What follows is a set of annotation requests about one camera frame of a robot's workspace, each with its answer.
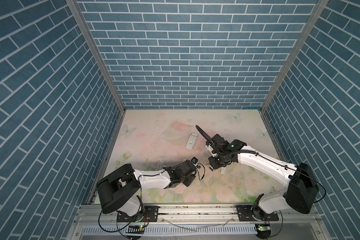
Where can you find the right aluminium corner post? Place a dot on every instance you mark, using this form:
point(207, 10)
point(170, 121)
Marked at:
point(306, 30)

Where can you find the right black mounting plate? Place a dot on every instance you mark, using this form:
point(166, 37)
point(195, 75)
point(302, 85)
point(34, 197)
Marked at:
point(248, 213)

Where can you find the aluminium corner post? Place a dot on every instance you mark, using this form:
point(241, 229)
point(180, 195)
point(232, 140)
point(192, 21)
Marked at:
point(306, 30)
point(80, 20)

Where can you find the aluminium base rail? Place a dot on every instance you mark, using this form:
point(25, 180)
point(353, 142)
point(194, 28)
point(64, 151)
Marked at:
point(197, 222)

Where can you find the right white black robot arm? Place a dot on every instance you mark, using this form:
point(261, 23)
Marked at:
point(300, 185)

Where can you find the black mounting plate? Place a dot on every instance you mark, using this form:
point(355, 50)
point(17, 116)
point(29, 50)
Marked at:
point(248, 213)
point(149, 214)

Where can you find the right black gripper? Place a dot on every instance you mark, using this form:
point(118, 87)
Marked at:
point(213, 165)

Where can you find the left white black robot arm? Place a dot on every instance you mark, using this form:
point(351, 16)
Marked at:
point(118, 190)

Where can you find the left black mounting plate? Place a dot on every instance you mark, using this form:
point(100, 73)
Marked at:
point(149, 214)

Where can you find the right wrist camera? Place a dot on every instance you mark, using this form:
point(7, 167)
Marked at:
point(209, 149)

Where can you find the left aluminium corner post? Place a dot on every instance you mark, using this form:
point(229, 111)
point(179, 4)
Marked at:
point(80, 20)

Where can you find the white remote control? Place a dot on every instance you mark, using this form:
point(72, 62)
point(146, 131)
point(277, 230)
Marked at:
point(191, 141)

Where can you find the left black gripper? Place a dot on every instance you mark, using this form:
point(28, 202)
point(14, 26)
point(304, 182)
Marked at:
point(191, 178)

